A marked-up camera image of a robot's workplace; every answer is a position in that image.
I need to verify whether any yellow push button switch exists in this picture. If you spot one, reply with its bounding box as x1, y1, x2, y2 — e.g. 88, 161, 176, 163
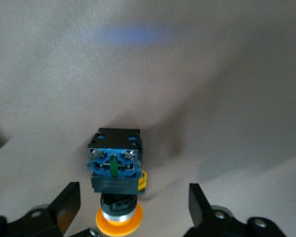
85, 127, 148, 236

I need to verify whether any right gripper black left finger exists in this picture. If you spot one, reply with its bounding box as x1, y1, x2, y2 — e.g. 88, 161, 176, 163
0, 182, 82, 237

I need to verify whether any brown table mat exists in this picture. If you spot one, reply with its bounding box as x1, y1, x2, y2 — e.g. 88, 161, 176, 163
0, 0, 296, 237

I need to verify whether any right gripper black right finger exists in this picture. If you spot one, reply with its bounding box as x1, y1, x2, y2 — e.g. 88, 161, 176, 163
182, 183, 287, 237

